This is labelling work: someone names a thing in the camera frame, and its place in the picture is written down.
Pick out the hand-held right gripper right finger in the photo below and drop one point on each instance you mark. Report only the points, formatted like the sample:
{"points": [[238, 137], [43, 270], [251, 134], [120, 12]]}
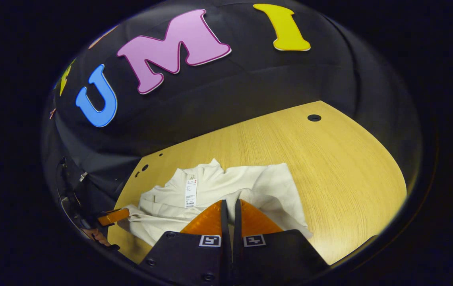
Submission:
{"points": [[237, 254]]}

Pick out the white garment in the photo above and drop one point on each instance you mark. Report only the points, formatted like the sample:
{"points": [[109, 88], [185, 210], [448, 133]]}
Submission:
{"points": [[250, 182]]}

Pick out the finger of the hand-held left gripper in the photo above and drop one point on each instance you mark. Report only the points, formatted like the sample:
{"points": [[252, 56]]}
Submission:
{"points": [[113, 217]]}

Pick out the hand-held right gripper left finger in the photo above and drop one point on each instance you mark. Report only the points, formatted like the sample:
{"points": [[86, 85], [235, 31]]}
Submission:
{"points": [[225, 254]]}

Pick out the white backdrop clip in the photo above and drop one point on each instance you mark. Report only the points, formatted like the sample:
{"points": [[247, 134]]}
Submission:
{"points": [[83, 176]]}

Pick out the black backdrop cloth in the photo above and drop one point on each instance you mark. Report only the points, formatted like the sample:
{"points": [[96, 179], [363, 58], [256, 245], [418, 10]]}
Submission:
{"points": [[230, 87]]}

